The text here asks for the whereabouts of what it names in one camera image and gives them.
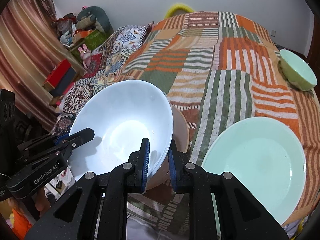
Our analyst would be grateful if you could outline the pink bowl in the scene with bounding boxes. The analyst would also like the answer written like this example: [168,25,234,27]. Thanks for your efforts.
[142,104,190,190]

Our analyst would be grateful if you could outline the white bowl black spots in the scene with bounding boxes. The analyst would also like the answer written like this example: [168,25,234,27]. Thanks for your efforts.
[68,80,173,180]

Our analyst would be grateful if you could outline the mint green plate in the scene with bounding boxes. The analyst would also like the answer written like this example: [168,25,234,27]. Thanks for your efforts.
[201,116,306,225]

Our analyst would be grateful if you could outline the green bowl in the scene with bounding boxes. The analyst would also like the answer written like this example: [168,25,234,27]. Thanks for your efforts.
[279,49,317,91]

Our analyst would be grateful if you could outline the orange sleeve forearm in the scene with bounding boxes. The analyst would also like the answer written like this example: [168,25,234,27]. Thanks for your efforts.
[8,197,32,239]

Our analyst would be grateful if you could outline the left hand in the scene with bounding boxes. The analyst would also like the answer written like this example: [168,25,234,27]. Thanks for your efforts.
[35,188,50,213]

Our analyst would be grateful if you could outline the red box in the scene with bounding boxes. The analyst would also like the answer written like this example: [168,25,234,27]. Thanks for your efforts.
[43,59,77,97]

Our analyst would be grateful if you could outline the patterned quilt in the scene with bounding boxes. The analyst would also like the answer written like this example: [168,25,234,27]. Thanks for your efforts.
[50,22,154,135]

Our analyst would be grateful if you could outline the pink bunny toy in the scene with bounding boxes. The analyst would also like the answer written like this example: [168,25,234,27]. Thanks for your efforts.
[78,44,92,70]

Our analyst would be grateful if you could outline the green box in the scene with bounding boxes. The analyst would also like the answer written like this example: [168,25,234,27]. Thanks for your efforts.
[69,29,107,57]

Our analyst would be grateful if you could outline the striped brown curtain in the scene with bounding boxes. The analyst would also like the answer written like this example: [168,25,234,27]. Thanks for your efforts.
[1,0,85,131]

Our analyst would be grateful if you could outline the grey plush toy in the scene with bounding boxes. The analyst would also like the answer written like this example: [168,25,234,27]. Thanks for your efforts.
[76,6,113,34]

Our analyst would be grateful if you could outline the striped patchwork blanket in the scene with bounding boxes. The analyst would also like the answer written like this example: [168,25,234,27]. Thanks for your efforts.
[52,11,320,233]

